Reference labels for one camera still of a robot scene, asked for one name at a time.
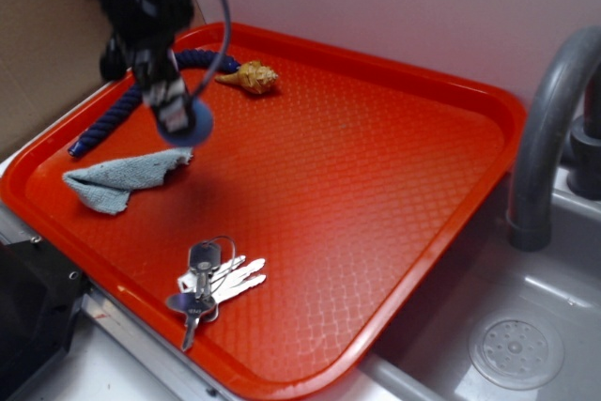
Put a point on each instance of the round sink drain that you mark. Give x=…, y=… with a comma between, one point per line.
x=516, y=350

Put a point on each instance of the dark faucet handle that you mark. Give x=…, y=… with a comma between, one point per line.
x=584, y=178

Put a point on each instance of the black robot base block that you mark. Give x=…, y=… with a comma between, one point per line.
x=41, y=297

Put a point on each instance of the blue rubber ball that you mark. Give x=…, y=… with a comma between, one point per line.
x=198, y=130

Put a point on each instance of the red plastic tray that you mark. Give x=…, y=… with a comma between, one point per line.
x=350, y=179

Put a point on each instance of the light blue cloth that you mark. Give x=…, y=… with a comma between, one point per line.
x=106, y=187

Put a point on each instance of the brown cardboard panel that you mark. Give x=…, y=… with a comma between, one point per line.
x=50, y=52

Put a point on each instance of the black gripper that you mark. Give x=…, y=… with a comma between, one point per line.
x=143, y=32

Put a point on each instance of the grey toy sink basin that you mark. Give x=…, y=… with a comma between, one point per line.
x=423, y=354

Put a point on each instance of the silver key bunch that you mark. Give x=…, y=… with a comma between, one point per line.
x=216, y=273

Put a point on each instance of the grey sink faucet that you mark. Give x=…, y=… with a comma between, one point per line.
x=557, y=102

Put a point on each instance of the tan seashell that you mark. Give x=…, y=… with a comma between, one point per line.
x=253, y=77

